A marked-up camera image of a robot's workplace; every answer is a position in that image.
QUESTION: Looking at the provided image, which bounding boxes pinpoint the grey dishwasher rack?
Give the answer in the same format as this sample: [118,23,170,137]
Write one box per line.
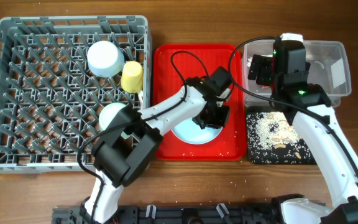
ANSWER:
[0,15,152,174]

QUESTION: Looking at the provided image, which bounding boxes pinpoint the black tray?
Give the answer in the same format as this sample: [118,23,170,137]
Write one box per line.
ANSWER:
[246,105,318,166]

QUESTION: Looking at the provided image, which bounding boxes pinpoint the light blue bowl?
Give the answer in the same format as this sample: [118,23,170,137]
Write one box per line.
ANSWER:
[87,41,125,78]

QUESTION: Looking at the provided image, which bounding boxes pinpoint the green bowl with food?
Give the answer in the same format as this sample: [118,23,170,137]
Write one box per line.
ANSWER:
[99,103,126,131]

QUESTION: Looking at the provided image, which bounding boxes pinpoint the white plastic fork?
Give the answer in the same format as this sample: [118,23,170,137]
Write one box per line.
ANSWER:
[137,90,145,110]

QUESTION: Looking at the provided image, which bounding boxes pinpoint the light blue plate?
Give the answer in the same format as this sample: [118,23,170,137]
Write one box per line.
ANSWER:
[172,119,223,145]

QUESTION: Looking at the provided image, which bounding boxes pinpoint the spilled rice and food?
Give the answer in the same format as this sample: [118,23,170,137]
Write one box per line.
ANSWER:
[247,112,307,159]

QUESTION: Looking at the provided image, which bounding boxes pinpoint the red plastic tray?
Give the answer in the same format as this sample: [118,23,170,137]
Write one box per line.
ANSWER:
[152,44,247,161]

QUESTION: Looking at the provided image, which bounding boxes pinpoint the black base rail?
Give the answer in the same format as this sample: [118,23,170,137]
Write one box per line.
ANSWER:
[51,202,279,224]

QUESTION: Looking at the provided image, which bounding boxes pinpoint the yellow plastic cup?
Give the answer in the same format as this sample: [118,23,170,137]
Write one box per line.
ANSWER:
[121,61,143,93]

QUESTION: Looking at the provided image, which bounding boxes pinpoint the clear plastic bin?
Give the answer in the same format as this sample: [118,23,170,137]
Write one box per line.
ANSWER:
[242,40,352,107]

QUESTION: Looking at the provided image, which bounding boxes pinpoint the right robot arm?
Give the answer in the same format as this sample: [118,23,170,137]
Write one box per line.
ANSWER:
[266,37,358,223]

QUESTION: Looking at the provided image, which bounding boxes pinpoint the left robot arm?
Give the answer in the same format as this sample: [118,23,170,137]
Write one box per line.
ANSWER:
[81,67,232,223]

